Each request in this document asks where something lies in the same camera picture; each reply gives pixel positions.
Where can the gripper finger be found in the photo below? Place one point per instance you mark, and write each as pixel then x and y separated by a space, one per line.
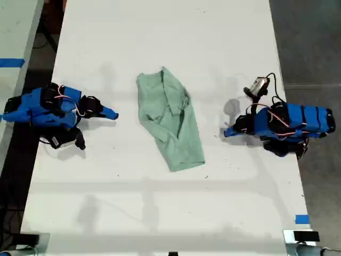
pixel 234 134
pixel 106 116
pixel 233 129
pixel 108 110

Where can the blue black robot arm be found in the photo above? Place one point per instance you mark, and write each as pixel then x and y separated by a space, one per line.
pixel 306 120
pixel 32 106

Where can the pale green T-shirt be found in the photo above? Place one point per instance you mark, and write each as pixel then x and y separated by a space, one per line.
pixel 170 125

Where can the long blue tape strip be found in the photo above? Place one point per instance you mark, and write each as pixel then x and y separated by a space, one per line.
pixel 12 63

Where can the white side table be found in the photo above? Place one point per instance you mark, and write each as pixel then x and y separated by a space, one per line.
pixel 14 53

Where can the short blue tape piece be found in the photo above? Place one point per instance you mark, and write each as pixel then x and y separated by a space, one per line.
pixel 302 219

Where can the small black box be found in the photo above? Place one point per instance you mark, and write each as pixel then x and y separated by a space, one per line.
pixel 29 239
pixel 306 236

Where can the black camera stalk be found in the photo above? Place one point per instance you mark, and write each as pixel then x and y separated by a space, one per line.
pixel 80 140
pixel 255 105

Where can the silver camera box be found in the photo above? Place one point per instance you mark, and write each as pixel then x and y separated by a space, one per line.
pixel 257 86

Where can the black white camera box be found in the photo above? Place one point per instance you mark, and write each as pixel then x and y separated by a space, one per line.
pixel 62 140

